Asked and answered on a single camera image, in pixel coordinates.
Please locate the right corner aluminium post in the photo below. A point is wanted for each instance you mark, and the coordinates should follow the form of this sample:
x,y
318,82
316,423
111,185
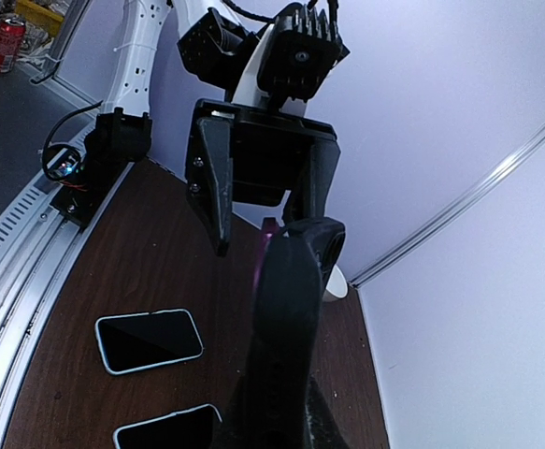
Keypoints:
x,y
454,210

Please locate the left blue-cased phone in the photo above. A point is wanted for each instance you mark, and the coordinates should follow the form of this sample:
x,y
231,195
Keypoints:
x,y
134,342

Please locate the middle blue-cased phone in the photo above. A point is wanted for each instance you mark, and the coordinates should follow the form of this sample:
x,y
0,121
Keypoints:
x,y
190,428

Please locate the yellow tray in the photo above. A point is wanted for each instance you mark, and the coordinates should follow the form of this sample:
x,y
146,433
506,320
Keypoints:
x,y
36,11

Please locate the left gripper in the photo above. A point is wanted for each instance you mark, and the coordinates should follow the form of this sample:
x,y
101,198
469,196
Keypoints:
x,y
246,155

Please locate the blue-cased phone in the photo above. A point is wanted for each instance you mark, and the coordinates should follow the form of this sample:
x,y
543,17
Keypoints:
x,y
190,428
134,342

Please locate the small white cup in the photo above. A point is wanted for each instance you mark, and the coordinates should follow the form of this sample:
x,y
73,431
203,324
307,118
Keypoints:
x,y
337,287

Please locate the red soda can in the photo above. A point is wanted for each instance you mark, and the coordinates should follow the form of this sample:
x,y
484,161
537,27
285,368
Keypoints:
x,y
11,35

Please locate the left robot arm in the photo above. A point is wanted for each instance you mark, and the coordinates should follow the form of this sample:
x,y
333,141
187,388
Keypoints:
x,y
213,45

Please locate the black phone case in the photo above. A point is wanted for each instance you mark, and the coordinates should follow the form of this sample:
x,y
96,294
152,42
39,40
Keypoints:
x,y
294,268

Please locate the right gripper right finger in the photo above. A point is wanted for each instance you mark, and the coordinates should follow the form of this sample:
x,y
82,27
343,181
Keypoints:
x,y
321,430

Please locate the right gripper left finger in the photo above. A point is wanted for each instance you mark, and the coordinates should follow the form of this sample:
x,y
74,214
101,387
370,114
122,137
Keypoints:
x,y
235,430

